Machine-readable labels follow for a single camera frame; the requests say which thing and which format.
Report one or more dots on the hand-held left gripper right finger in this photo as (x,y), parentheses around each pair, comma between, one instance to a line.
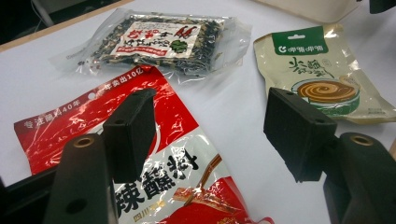
(295,133)

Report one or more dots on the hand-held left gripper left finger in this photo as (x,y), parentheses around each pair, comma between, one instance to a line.
(87,174)

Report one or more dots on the red and white seasoning packet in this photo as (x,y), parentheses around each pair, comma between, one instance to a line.
(177,118)

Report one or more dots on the white table sheet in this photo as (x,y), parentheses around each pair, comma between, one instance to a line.
(236,124)

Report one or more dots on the beige packet with green label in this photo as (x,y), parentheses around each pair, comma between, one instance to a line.
(311,68)

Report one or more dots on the clear packet of dark spices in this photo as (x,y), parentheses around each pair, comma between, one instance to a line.
(155,40)

